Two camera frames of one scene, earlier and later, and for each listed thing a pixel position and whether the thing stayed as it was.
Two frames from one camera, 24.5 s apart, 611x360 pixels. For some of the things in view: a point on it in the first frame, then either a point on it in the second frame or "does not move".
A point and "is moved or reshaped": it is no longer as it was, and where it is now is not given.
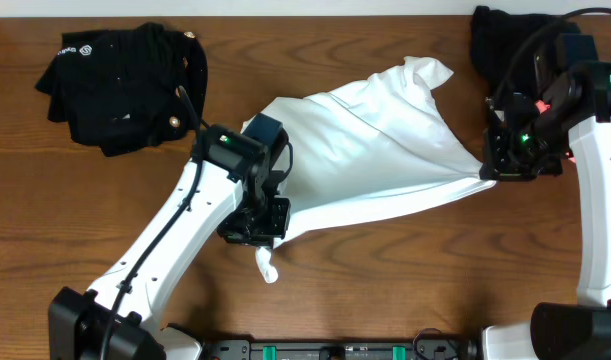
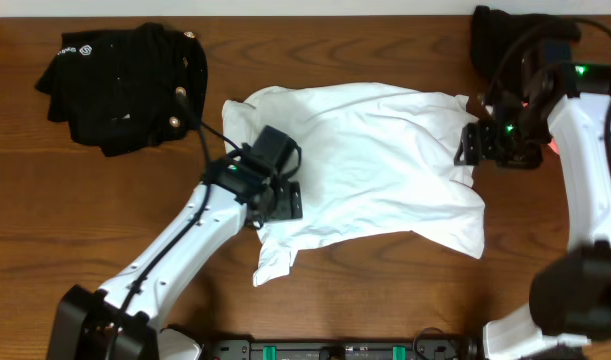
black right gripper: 499,166 to 478,143
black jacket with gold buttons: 119,88 does not move
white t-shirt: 367,147 is moved or reshaped
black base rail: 426,347 does not move
